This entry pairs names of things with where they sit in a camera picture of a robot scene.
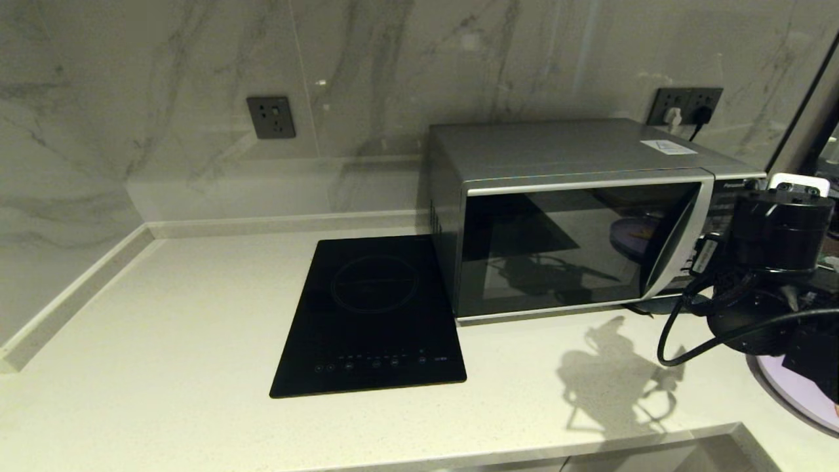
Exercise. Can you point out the black induction cooktop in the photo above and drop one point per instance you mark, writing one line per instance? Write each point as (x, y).
(367, 314)

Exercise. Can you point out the black power plug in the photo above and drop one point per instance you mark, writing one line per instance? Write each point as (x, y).
(702, 116)

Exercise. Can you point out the purple plastic plate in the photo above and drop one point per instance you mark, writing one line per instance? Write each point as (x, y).
(796, 393)

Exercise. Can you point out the white paper label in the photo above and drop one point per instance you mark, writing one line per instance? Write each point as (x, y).
(668, 147)

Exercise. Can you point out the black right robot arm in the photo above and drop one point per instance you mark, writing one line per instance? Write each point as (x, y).
(780, 229)

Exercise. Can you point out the grey double wall socket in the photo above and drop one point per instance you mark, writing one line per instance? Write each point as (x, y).
(675, 98)

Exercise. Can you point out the silver microwave oven body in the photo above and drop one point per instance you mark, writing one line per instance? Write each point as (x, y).
(557, 147)

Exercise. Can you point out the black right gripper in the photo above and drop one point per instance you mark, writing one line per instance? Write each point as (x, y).
(747, 301)

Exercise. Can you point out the white power plug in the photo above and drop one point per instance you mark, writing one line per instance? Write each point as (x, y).
(673, 118)

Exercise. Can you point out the grey single wall socket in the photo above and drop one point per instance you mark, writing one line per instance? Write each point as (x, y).
(271, 118)

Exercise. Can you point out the black glass microwave door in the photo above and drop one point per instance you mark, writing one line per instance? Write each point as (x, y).
(557, 249)

